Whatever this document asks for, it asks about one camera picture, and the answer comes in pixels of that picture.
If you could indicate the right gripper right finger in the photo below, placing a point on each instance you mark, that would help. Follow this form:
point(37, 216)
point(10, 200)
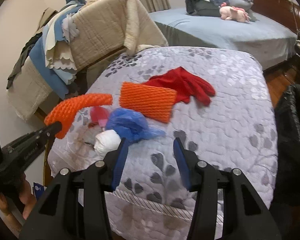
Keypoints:
point(200, 177)

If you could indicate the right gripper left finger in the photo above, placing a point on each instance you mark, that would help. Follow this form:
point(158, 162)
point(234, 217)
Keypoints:
point(99, 178)

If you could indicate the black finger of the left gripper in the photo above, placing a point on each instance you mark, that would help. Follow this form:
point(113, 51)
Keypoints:
point(48, 131)

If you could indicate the white tissue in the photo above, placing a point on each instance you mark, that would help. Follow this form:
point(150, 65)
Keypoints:
point(106, 141)

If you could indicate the curved orange foam net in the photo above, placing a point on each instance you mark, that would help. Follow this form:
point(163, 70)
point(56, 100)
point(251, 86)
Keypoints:
point(65, 112)

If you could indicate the blue plastic bag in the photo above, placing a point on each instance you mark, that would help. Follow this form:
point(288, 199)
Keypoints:
point(132, 125)

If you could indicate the pink plastic wrapper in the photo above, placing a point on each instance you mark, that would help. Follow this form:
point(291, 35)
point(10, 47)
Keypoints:
point(99, 117)

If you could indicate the red cloth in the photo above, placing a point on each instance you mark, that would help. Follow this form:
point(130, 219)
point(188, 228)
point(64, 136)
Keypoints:
point(185, 84)

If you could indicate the black trash bag bin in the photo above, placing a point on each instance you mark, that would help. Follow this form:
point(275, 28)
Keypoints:
point(287, 117)

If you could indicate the person's left hand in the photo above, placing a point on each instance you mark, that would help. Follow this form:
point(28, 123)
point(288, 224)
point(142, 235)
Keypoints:
point(22, 200)

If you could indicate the blue and white packet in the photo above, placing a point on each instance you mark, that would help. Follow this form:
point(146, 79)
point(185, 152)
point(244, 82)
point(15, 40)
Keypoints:
point(38, 190)

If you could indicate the grey leaf-pattern quilt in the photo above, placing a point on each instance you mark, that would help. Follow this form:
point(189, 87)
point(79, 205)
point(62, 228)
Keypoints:
point(237, 130)

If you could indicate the blue and white felt cloth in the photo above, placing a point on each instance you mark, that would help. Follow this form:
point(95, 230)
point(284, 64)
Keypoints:
point(51, 55)

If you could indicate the dark hanging garment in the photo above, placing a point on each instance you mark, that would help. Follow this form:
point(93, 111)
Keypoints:
point(21, 60)

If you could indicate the blue bed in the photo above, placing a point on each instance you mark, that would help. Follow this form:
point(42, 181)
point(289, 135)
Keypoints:
point(270, 42)

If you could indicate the beige quilted blanket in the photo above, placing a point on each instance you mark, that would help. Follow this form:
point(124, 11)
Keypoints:
point(106, 27)

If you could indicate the pink plush pig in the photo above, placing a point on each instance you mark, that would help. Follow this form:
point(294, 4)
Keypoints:
point(229, 13)

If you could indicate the dark wooden headboard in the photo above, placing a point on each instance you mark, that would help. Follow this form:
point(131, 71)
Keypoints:
point(282, 11)

